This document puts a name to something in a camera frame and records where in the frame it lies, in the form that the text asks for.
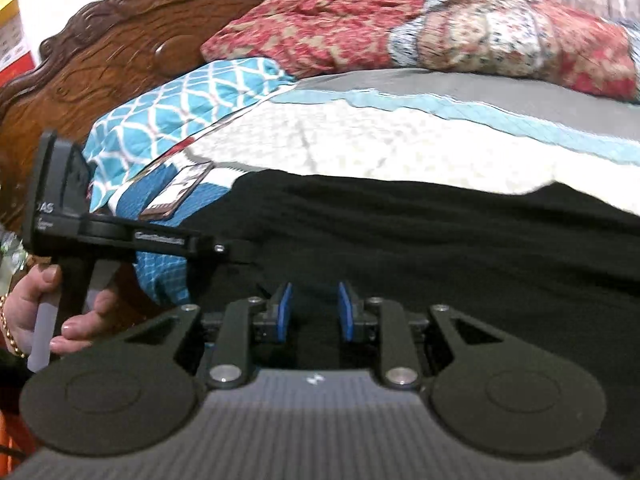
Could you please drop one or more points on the person's left hand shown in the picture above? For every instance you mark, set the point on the person's left hand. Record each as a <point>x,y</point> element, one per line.
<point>27,305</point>

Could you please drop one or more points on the red floral quilt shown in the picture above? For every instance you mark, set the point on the red floral quilt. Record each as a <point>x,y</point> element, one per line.
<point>325,25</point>

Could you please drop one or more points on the carved wooden headboard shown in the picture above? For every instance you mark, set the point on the carved wooden headboard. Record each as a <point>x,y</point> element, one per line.
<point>115,60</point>

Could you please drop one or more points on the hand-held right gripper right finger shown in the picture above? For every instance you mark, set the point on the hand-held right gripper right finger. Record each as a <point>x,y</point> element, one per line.
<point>345,310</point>

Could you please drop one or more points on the black pants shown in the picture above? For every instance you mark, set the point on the black pants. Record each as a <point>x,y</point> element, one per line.
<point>450,240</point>

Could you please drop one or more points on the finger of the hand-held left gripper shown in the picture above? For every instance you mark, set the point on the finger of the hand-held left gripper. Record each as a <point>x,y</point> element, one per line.
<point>170,242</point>

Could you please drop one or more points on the red yellow box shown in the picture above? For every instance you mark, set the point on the red yellow box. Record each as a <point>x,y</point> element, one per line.
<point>12,25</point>

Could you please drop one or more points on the zigzag patterned bed sheet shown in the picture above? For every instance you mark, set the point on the zigzag patterned bed sheet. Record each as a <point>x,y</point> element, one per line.
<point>400,145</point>

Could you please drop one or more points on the smartphone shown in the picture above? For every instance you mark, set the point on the smartphone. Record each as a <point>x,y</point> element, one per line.
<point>177,190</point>

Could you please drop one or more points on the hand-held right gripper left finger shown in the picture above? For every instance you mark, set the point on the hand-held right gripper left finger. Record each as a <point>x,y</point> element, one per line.
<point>285,315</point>

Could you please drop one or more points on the teal lattice pillow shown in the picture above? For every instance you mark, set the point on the teal lattice pillow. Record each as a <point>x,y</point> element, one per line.
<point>165,110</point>

